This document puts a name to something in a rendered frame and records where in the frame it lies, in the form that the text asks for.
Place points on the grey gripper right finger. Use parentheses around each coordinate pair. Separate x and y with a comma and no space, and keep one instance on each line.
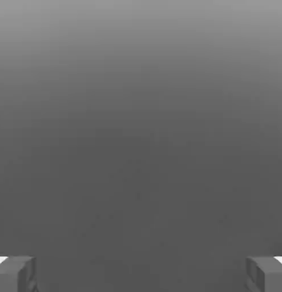
(268,276)

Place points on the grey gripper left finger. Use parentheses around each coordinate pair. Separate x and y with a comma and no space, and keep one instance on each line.
(10,275)

